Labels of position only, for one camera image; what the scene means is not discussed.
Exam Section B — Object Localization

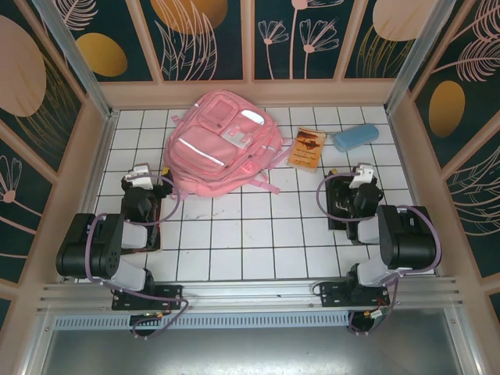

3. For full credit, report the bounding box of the grey slotted cable duct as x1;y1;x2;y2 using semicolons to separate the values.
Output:
52;314;351;330

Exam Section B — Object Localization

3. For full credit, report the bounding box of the pink school backpack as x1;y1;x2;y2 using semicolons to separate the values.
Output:
162;89;294;198

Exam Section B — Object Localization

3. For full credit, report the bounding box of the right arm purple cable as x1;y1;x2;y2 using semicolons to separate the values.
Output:
316;173;442;337

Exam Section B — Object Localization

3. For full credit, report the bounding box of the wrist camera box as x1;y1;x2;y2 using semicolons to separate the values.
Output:
349;163;374;191
123;163;153;188

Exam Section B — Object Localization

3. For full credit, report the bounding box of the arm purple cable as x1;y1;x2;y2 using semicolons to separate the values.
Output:
84;173;191;341
316;173;442;337

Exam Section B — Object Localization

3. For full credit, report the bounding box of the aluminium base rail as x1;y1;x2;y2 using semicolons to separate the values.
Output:
37;276;466;314

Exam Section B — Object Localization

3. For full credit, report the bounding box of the brown paperback book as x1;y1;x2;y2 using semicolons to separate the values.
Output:
287;127;327;173

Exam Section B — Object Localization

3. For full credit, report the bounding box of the light blue pencil case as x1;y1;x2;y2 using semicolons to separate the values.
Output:
330;123;379;152

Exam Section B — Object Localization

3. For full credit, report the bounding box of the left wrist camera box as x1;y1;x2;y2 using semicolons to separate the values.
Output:
123;163;153;188

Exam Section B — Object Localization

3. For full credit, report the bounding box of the grey metal front panel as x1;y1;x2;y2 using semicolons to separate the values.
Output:
23;308;481;375

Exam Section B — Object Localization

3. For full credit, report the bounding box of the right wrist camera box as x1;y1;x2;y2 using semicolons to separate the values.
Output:
349;163;374;191

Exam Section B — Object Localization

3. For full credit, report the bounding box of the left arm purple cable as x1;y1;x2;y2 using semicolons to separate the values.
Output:
84;173;191;341

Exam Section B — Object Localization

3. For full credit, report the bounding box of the aluminium frame post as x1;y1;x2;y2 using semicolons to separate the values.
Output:
30;0;118;118
384;0;458;114

